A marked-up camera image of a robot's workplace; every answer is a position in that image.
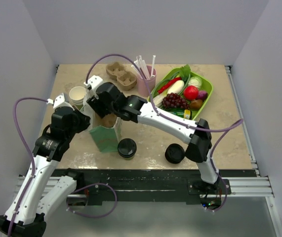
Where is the printed paper takeout bag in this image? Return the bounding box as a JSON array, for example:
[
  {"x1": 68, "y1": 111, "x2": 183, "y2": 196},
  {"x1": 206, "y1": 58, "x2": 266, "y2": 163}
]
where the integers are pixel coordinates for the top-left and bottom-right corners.
[{"x1": 81, "y1": 104, "x2": 121, "y2": 153}]

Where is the black plastic cup lid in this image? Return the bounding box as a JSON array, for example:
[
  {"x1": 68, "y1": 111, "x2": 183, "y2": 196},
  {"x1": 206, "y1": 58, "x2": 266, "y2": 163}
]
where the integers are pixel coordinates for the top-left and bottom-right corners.
[{"x1": 117, "y1": 138, "x2": 137, "y2": 155}]

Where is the green paper coffee cup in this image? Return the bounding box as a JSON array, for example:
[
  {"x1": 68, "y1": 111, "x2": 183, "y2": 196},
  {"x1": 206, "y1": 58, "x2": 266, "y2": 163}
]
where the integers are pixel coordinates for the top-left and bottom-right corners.
[{"x1": 120, "y1": 154, "x2": 135, "y2": 160}]

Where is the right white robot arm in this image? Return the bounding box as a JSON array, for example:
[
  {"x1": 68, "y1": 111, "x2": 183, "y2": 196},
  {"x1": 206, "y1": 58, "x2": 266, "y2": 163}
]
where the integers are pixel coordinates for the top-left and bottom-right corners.
[{"x1": 85, "y1": 81, "x2": 220, "y2": 194}]

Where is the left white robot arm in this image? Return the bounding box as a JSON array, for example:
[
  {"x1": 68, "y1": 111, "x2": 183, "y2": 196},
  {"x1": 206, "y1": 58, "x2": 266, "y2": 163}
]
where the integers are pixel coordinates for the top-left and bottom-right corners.
[{"x1": 0, "y1": 106, "x2": 90, "y2": 237}]

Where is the stack of pulp carriers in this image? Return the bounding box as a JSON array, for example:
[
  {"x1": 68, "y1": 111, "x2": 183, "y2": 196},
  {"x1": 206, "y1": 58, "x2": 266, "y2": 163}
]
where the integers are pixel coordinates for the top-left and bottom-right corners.
[{"x1": 106, "y1": 62, "x2": 137, "y2": 91}]

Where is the stack of paper cups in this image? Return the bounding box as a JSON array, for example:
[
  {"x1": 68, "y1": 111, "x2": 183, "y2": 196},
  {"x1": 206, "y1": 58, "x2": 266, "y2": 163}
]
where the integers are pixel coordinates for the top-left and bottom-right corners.
[{"x1": 69, "y1": 86, "x2": 86, "y2": 105}]

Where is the pink straw holder cup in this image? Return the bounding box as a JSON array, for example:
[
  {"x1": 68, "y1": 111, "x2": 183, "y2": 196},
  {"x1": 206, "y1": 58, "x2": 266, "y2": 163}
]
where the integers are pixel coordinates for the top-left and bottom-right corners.
[{"x1": 136, "y1": 69, "x2": 157, "y2": 97}]

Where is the purple grape bunch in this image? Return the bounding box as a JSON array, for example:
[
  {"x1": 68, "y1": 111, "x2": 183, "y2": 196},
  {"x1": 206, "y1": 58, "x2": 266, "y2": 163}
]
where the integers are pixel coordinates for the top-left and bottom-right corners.
[{"x1": 162, "y1": 93, "x2": 189, "y2": 109}]

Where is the white radish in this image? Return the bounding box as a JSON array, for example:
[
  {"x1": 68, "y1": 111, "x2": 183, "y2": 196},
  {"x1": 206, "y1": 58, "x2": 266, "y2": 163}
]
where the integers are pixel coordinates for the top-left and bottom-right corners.
[{"x1": 167, "y1": 80, "x2": 185, "y2": 94}]

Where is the red chili pepper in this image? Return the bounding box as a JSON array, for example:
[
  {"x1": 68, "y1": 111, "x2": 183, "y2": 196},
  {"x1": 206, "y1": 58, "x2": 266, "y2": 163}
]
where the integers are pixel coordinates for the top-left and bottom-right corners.
[{"x1": 158, "y1": 77, "x2": 182, "y2": 94}]

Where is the green plastic tray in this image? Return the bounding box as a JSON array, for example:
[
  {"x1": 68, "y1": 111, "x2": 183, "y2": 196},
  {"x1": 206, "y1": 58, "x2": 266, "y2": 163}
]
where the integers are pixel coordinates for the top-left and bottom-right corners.
[{"x1": 149, "y1": 65, "x2": 213, "y2": 120}]

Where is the green glass bottle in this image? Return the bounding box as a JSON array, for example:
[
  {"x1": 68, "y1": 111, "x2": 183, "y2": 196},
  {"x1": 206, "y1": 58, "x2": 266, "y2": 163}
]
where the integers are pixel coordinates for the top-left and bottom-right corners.
[{"x1": 170, "y1": 110, "x2": 193, "y2": 120}]

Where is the green leafy vegetable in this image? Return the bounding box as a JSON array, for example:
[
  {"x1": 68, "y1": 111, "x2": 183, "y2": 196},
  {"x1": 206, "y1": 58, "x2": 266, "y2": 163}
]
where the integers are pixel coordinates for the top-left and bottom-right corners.
[{"x1": 179, "y1": 64, "x2": 191, "y2": 83}]

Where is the red tomato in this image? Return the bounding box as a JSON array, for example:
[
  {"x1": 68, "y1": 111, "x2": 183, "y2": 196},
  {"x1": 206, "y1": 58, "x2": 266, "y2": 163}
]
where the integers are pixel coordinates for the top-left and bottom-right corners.
[{"x1": 183, "y1": 86, "x2": 199, "y2": 101}]

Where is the stack of black lids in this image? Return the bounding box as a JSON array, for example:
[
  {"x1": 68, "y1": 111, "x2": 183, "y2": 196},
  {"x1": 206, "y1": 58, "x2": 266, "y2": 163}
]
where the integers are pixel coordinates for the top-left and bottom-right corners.
[{"x1": 164, "y1": 143, "x2": 185, "y2": 164}]

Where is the green cabbage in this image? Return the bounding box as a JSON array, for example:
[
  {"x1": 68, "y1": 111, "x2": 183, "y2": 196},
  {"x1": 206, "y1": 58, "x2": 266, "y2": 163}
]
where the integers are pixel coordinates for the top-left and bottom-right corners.
[{"x1": 188, "y1": 77, "x2": 202, "y2": 89}]

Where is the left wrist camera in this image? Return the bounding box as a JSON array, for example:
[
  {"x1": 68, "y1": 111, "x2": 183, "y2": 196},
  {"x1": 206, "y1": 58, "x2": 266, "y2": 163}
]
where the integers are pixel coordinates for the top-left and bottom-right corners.
[{"x1": 46, "y1": 93, "x2": 74, "y2": 110}]

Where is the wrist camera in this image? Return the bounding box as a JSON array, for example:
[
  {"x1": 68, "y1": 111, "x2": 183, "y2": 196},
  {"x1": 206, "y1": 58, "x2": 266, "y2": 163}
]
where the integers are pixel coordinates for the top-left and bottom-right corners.
[
  {"x1": 46, "y1": 93, "x2": 74, "y2": 110},
  {"x1": 84, "y1": 75, "x2": 104, "y2": 99}
]

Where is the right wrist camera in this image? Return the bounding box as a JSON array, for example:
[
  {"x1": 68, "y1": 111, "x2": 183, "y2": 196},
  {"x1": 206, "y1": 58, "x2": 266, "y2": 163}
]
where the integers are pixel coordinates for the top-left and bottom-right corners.
[{"x1": 84, "y1": 75, "x2": 104, "y2": 99}]

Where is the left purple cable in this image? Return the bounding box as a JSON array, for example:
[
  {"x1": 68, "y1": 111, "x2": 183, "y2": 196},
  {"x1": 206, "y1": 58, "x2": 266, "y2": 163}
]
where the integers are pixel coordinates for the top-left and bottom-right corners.
[{"x1": 7, "y1": 97, "x2": 49, "y2": 237}]

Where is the purple cable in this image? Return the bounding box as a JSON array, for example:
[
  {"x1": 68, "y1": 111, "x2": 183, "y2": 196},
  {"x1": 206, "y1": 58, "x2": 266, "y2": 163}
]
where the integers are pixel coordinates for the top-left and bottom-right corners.
[
  {"x1": 85, "y1": 53, "x2": 244, "y2": 213},
  {"x1": 7, "y1": 97, "x2": 49, "y2": 237}
]

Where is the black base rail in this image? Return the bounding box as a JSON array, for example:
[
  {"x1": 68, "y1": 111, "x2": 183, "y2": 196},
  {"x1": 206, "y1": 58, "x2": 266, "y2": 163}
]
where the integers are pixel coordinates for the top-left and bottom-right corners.
[{"x1": 17, "y1": 167, "x2": 275, "y2": 205}]

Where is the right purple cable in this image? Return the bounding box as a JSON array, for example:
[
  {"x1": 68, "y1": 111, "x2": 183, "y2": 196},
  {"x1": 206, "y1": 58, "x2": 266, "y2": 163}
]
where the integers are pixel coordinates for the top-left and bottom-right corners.
[{"x1": 85, "y1": 53, "x2": 244, "y2": 213}]

